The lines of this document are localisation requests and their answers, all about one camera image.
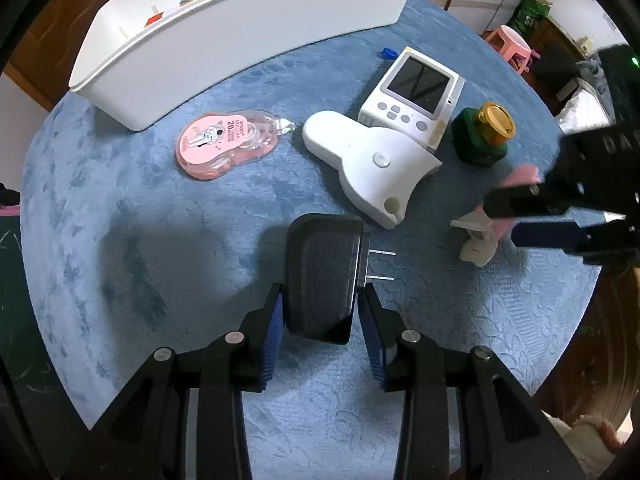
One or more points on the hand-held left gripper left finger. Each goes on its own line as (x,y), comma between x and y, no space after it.
(272,335)

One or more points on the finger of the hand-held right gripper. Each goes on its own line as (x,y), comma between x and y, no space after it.
(520,200)
(550,235)

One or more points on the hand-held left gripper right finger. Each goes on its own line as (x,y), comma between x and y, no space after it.
(372,340)

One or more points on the pink and white clip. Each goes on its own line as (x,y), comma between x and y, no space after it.
(477,252)

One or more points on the black power adapter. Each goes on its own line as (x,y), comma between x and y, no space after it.
(320,270)

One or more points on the white plastic storage box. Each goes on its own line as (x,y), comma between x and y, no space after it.
(225,45)

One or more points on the white pillow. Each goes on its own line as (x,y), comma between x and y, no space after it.
(585,107)

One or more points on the green bottle with gold cap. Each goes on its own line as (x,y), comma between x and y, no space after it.
(475,140)

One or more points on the pink plastic stool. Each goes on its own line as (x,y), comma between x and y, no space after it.
(510,47)

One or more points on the white handheld game console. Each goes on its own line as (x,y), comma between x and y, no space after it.
(415,85)

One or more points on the white plastic handheld device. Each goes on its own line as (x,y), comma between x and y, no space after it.
(360,160)

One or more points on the green bag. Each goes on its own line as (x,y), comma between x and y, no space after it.
(530,12)

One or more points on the small blue cap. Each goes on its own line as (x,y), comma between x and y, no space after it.
(387,53)

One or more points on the pink correction tape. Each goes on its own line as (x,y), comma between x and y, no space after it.
(215,145)

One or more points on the black easel knob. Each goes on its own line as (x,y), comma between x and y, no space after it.
(7,195)

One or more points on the brown wooden door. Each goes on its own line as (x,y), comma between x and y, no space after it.
(35,72)

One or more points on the green chalkboard with pink frame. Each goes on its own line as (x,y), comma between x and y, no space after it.
(20,310)

